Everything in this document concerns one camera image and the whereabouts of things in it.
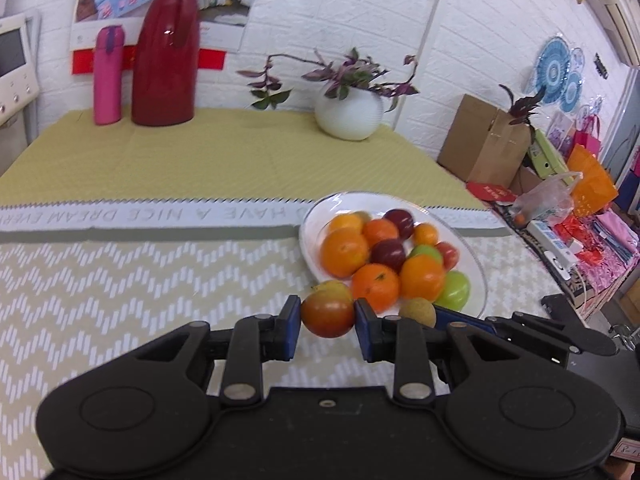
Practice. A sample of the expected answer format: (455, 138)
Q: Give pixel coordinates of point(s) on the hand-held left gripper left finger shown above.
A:
(289, 330)

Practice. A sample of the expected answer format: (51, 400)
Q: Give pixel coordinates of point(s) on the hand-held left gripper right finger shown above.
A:
(367, 335)

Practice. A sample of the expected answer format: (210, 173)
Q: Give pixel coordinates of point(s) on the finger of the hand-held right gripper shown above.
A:
(460, 316)
(575, 344)

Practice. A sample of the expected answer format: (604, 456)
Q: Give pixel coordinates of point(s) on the green apple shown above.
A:
(455, 290)
(425, 251)

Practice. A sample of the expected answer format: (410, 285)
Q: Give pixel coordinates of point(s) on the red tomato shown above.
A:
(327, 314)
(447, 255)

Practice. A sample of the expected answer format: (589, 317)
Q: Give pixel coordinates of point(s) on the brown longan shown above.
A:
(417, 310)

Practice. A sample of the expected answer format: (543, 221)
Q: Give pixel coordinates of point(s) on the tangerine with green stem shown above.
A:
(375, 287)

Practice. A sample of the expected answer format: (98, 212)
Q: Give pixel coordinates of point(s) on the medium orange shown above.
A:
(421, 277)

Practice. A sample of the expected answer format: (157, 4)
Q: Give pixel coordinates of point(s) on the dark red apple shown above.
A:
(387, 254)

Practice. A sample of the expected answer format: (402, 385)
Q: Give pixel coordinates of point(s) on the large orange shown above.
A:
(345, 252)

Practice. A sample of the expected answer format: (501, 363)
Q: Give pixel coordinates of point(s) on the small tangerine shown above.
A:
(425, 234)

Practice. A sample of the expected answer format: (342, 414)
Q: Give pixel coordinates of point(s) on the white plate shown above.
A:
(312, 232)

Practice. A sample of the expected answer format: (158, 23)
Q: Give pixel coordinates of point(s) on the dark red plum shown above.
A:
(400, 223)

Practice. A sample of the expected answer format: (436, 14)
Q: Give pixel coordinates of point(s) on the yellowish orange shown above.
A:
(345, 221)

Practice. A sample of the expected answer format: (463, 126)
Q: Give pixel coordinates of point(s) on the white power strip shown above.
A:
(552, 247)

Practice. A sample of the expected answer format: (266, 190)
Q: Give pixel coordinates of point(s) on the pink printed cloth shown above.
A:
(610, 240)

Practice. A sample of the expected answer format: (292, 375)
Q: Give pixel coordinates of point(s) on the red envelope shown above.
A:
(487, 191)

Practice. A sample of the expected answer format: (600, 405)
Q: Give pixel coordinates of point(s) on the clear plastic bag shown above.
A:
(545, 200)

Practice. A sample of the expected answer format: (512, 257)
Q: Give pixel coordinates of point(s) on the orange bag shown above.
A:
(590, 180)

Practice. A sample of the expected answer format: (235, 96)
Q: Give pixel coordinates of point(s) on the chevron patterned tablecloth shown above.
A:
(125, 285)

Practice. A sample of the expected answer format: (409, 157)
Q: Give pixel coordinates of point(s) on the cardboard box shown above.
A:
(480, 140)

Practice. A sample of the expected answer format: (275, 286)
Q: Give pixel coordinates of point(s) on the green file box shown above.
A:
(547, 152)

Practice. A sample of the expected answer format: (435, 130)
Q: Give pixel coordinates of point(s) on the yellow green tablecloth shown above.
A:
(200, 160)

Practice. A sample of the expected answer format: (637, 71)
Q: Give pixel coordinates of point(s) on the pink gift bag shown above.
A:
(587, 135)

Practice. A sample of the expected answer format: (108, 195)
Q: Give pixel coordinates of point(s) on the dark purple leafy plant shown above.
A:
(522, 107)

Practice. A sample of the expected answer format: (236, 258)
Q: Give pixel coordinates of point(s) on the white ribbed plant pot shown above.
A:
(349, 115)

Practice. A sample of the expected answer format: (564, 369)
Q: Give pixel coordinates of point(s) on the medium blue round doily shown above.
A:
(570, 91)

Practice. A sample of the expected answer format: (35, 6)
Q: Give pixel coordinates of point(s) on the purple green trailing plant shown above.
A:
(345, 77)

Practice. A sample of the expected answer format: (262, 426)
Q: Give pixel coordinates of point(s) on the large blue round doily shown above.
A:
(552, 67)

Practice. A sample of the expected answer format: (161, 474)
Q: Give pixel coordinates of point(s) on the red paper strip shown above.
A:
(212, 58)

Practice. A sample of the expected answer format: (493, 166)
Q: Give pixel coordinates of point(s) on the small blue round doily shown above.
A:
(577, 57)

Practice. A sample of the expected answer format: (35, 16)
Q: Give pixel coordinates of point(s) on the red thermos jug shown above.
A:
(165, 60)

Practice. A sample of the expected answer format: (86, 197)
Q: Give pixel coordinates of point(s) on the pink bottle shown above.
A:
(107, 80)

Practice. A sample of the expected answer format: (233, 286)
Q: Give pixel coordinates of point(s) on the white appliance with screen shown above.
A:
(15, 75)

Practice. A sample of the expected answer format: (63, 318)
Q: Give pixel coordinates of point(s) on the white wall conduit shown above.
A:
(434, 20)

